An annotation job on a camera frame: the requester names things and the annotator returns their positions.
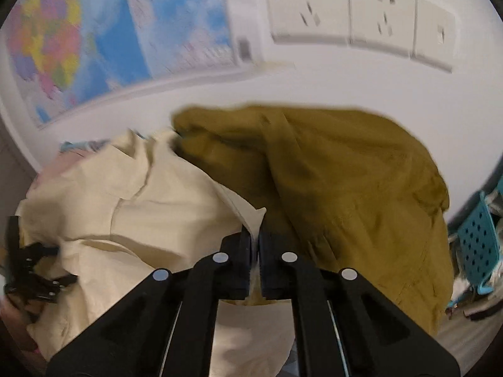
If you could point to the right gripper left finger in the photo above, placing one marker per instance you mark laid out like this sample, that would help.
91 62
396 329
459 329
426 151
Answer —
165 326

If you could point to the cream yellow garment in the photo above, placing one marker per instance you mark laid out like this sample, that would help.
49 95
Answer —
119 214

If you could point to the olive brown garment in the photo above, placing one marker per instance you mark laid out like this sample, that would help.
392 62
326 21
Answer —
346 188

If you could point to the white wall socket left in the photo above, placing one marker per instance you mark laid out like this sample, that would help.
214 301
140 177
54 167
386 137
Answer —
309 21

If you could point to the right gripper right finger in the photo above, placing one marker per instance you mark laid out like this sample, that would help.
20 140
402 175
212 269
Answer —
343 325

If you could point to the colourful wall map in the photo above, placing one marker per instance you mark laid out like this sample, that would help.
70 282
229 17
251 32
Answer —
66 53

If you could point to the white wall socket middle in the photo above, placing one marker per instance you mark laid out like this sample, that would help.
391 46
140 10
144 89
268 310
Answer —
384 24

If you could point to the person's left hand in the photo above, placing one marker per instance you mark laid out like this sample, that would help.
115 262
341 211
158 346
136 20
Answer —
16 321

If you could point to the white wall socket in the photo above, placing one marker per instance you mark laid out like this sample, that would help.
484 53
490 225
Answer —
309 21
384 24

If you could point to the pink folded garment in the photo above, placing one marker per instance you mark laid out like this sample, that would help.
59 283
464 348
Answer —
68 155

